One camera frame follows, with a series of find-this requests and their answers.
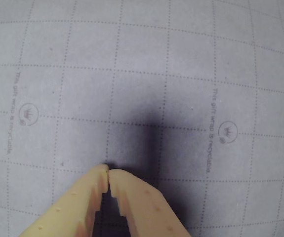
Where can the brown gridded wrapping paper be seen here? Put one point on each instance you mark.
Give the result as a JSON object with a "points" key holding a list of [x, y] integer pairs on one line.
{"points": [[156, 61]]}

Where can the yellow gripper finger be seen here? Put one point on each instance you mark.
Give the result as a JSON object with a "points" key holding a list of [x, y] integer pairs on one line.
{"points": [[70, 207], [146, 209]]}

